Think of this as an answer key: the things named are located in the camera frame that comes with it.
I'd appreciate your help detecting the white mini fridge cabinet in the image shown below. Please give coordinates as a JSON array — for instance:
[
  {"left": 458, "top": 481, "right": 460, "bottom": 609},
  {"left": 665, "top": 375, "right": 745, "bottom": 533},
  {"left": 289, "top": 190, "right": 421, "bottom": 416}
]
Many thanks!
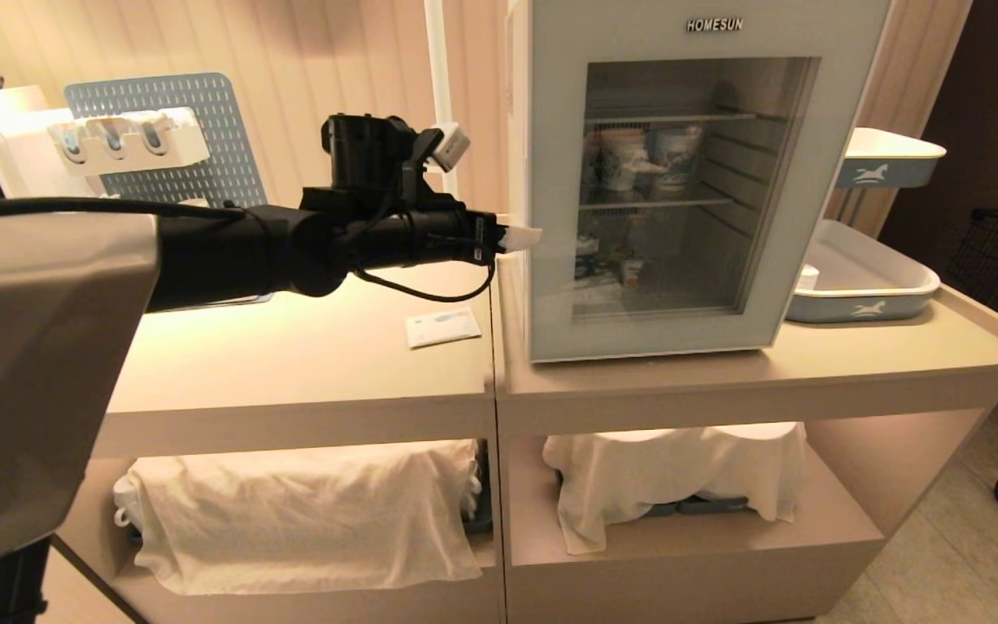
[{"left": 506, "top": 0, "right": 819, "bottom": 352}]

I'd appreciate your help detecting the flat white sachet packet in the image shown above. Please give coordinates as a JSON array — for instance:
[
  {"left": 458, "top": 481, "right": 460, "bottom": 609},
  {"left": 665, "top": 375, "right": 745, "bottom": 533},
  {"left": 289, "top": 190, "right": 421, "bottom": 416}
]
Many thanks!
[{"left": 405, "top": 308, "right": 483, "bottom": 350}]

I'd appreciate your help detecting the printed paper cup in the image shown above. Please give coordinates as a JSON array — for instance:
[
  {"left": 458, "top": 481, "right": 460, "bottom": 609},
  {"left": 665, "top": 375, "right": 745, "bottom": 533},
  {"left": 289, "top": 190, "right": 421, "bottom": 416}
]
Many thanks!
[
  {"left": 598, "top": 128, "right": 651, "bottom": 194},
  {"left": 652, "top": 126, "right": 705, "bottom": 194}
]

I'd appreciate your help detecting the white support pole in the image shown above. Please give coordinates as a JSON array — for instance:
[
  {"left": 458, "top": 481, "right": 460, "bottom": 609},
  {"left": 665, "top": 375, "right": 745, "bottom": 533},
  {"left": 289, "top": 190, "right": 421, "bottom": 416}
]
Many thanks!
[{"left": 425, "top": 0, "right": 465, "bottom": 196}]

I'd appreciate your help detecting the beige counter cabinet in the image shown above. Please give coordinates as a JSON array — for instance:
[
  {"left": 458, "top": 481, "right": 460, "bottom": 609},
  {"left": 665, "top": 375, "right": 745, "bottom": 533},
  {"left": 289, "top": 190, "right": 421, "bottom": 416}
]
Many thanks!
[{"left": 40, "top": 217, "right": 504, "bottom": 624}]

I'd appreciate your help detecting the blue grey pegboard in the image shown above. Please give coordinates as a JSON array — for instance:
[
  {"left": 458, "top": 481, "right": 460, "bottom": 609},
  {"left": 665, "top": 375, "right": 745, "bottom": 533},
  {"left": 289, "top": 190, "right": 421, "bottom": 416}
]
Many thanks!
[{"left": 64, "top": 73, "right": 268, "bottom": 209}]

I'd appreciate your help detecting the small white cloth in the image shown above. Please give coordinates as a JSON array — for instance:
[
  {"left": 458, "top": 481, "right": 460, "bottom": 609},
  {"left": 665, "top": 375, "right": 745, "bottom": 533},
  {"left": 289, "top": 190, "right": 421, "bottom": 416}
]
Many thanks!
[{"left": 542, "top": 423, "right": 809, "bottom": 556}]

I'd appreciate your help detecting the white capsule holder shelf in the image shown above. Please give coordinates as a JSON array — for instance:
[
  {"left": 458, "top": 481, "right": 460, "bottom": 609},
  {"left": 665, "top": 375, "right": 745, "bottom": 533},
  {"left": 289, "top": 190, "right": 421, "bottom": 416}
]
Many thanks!
[{"left": 47, "top": 107, "right": 211, "bottom": 177}]

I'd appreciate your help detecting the large white cloth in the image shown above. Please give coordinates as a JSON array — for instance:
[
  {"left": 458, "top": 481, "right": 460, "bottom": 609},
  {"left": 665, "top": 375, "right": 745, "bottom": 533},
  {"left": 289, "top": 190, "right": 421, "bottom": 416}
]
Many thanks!
[{"left": 118, "top": 439, "right": 484, "bottom": 597}]

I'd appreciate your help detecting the dark blue tray stack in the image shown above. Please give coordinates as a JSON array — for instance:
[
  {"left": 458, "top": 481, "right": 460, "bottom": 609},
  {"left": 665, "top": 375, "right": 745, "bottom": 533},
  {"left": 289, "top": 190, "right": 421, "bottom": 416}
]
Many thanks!
[{"left": 642, "top": 494, "right": 751, "bottom": 518}]

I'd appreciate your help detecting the blue white horse tray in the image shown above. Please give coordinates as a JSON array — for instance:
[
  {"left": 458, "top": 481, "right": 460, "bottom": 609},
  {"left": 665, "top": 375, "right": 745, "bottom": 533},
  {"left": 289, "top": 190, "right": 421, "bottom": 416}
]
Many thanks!
[
  {"left": 783, "top": 219, "right": 942, "bottom": 325},
  {"left": 834, "top": 127, "right": 947, "bottom": 191}
]

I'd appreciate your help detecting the white mugs stack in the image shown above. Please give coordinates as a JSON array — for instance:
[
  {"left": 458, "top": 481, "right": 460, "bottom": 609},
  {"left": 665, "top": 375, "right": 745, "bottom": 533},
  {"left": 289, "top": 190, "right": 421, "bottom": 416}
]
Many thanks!
[{"left": 113, "top": 477, "right": 140, "bottom": 530}]

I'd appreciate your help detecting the white water dispenser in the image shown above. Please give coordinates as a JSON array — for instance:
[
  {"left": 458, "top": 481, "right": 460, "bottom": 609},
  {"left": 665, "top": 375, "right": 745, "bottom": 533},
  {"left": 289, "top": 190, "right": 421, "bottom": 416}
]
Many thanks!
[{"left": 0, "top": 85, "right": 75, "bottom": 202}]

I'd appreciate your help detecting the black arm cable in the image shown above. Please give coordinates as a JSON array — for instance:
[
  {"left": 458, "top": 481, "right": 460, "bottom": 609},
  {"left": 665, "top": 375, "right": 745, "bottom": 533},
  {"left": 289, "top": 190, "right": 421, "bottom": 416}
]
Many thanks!
[{"left": 352, "top": 258, "right": 497, "bottom": 304}]

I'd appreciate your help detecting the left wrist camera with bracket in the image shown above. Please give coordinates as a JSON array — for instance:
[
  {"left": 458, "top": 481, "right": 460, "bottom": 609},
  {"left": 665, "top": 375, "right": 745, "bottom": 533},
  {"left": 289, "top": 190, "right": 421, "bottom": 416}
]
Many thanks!
[{"left": 408, "top": 121, "right": 472, "bottom": 213}]

